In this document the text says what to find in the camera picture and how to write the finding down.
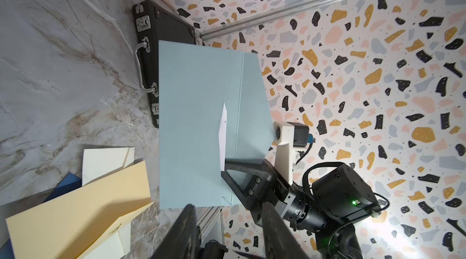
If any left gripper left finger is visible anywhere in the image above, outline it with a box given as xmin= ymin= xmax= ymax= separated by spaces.
xmin=150 ymin=204 xmax=198 ymax=259

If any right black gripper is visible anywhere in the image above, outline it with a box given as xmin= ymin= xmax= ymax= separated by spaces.
xmin=221 ymin=160 xmax=291 ymax=219

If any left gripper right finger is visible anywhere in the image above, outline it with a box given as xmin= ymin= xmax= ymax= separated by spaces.
xmin=262 ymin=202 xmax=308 ymax=259

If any yellow envelope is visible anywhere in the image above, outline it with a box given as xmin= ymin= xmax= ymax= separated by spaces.
xmin=6 ymin=161 xmax=153 ymax=259

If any light teal envelope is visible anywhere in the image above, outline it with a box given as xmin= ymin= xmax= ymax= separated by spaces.
xmin=158 ymin=41 xmax=275 ymax=209

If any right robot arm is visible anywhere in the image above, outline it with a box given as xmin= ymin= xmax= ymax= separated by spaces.
xmin=221 ymin=160 xmax=387 ymax=259

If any cream envelope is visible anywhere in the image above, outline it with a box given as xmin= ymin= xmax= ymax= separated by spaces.
xmin=75 ymin=147 xmax=141 ymax=259

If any dark blue envelope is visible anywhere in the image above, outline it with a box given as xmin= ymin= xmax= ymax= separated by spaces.
xmin=1 ymin=172 xmax=82 ymax=259

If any black briefcase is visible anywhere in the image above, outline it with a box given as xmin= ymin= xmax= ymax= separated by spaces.
xmin=132 ymin=0 xmax=199 ymax=129

